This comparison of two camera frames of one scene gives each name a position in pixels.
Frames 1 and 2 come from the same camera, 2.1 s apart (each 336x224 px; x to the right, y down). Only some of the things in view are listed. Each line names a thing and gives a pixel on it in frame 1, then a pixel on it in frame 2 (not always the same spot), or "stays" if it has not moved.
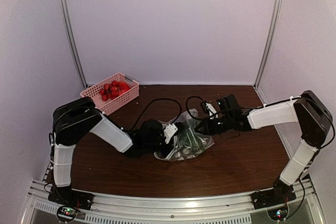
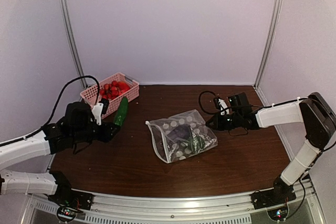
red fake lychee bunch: x=113 y=90 stays
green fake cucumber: x=189 y=138 -> x=122 y=111
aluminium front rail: x=225 y=209 stays
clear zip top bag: x=189 y=144 stays
